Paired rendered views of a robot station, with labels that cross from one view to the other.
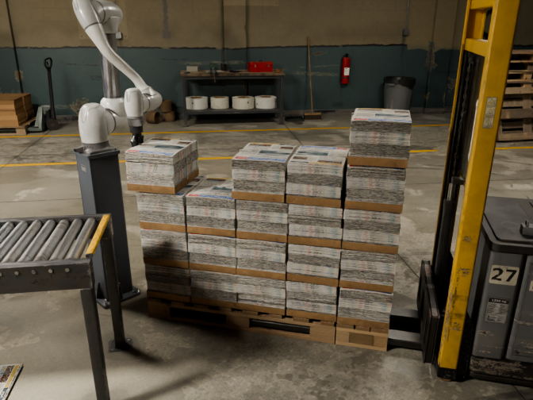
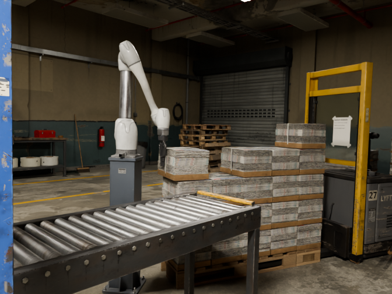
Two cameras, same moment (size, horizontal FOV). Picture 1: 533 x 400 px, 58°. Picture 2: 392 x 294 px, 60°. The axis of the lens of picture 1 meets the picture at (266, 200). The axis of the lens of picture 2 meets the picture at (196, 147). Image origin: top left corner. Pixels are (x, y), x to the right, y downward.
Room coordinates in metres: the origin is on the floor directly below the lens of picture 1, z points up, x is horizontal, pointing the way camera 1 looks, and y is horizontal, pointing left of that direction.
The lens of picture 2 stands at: (0.49, 2.18, 1.24)
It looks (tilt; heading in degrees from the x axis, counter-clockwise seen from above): 3 degrees down; 322
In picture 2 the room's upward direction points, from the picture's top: 1 degrees clockwise
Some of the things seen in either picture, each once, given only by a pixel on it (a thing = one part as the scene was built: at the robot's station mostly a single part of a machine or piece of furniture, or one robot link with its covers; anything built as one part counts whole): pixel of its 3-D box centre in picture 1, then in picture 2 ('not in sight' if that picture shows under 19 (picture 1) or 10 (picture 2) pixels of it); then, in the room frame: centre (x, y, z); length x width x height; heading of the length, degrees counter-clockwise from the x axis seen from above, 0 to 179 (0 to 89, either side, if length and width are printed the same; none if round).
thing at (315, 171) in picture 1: (319, 175); (273, 160); (2.49, -0.29, 0.95); 0.38 x 0.29 x 0.23; 166
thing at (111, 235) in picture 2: not in sight; (96, 231); (1.89, 1.63, 0.77); 0.47 x 0.05 x 0.05; 8
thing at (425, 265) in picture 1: (427, 307); (322, 232); (2.34, -0.92, 0.20); 0.62 x 0.05 x 0.30; 167
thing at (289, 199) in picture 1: (318, 190); (272, 170); (2.49, -0.29, 0.86); 0.38 x 0.29 x 0.04; 166
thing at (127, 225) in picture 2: not in sight; (121, 225); (1.91, 1.50, 0.77); 0.47 x 0.05 x 0.05; 8
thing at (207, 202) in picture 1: (245, 253); (231, 221); (2.59, 0.13, 0.42); 1.17 x 0.39 x 0.83; 77
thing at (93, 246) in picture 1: (98, 234); (224, 197); (2.00, 0.77, 0.81); 0.43 x 0.03 x 0.02; 8
